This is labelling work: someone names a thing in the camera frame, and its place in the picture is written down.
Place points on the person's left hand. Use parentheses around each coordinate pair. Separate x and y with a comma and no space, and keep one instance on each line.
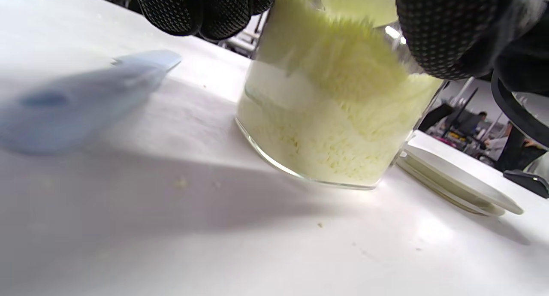
(450,30)

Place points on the cream jar lid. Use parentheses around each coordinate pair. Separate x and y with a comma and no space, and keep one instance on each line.
(454,180)

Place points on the glass chicken bouillon jar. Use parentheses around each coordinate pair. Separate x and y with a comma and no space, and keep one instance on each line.
(326,116)

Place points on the light blue plastic knife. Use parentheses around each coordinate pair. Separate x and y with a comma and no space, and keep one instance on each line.
(77,103)

